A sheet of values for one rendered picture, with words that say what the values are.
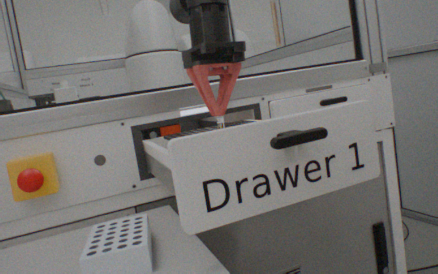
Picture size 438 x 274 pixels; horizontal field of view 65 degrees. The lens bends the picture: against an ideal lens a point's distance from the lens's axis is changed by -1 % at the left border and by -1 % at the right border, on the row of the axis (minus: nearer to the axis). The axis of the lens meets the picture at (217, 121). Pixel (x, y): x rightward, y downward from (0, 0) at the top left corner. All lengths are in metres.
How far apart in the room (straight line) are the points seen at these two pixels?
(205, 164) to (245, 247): 0.49
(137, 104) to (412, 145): 1.91
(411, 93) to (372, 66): 1.32
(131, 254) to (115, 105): 0.33
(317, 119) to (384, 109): 0.58
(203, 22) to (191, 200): 0.24
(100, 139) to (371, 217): 0.74
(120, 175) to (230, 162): 0.36
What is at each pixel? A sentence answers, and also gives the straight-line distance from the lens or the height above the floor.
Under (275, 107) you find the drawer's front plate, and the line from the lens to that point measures 0.80.
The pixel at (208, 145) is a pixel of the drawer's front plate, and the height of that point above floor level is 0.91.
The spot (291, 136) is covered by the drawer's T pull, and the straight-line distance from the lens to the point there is 0.40.
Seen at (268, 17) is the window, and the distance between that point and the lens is 0.86.
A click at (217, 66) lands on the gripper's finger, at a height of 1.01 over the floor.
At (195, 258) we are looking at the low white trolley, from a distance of 0.49.
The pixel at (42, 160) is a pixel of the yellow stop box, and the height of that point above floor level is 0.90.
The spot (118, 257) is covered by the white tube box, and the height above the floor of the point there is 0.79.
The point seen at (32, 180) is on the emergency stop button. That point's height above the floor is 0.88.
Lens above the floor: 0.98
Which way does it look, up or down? 5 degrees down
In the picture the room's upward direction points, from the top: 9 degrees counter-clockwise
